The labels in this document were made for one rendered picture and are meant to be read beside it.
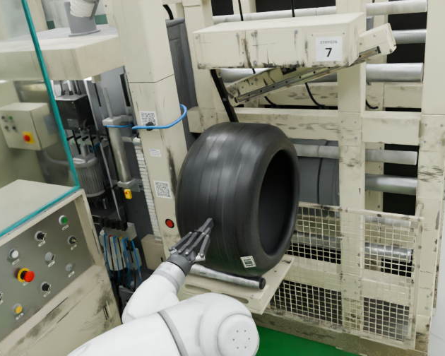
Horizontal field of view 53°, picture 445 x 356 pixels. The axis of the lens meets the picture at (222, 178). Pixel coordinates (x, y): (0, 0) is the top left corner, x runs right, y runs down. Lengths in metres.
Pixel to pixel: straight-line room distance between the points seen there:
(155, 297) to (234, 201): 0.42
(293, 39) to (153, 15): 0.49
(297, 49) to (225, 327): 1.19
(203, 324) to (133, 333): 0.10
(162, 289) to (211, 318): 0.60
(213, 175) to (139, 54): 0.51
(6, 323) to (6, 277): 0.17
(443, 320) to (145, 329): 2.49
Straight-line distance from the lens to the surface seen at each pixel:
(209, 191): 1.49
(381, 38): 1.73
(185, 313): 0.69
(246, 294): 1.77
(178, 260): 1.33
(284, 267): 1.99
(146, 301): 1.23
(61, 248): 1.92
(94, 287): 2.04
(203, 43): 1.82
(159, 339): 0.67
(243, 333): 0.67
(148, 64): 1.65
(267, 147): 1.55
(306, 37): 1.65
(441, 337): 2.91
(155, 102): 1.68
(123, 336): 0.68
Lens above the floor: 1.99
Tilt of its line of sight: 25 degrees down
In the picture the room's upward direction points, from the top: 8 degrees counter-clockwise
